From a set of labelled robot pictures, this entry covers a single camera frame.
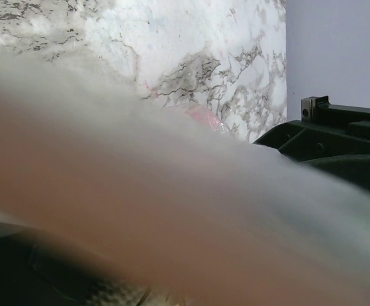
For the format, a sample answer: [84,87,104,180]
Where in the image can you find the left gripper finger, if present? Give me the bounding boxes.
[0,225,147,305]

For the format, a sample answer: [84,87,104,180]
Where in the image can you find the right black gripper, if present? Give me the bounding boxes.
[256,96,370,192]

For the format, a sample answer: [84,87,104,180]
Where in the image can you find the clear zip top bag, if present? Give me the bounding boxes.
[0,54,370,305]

